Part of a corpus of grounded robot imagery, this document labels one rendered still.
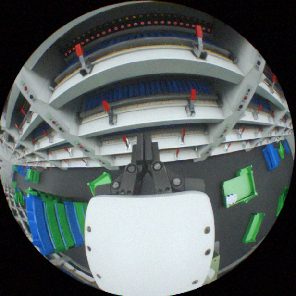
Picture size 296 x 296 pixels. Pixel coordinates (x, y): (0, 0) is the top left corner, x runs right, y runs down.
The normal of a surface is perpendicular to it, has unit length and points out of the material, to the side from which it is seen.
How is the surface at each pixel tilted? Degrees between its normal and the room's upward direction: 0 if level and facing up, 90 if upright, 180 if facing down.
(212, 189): 0
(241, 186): 18
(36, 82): 90
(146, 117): 23
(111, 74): 113
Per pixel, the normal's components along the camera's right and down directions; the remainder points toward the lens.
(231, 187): -0.44, -0.41
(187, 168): -0.14, -0.47
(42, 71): 0.99, -0.11
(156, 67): 0.10, 0.99
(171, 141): -0.11, -0.09
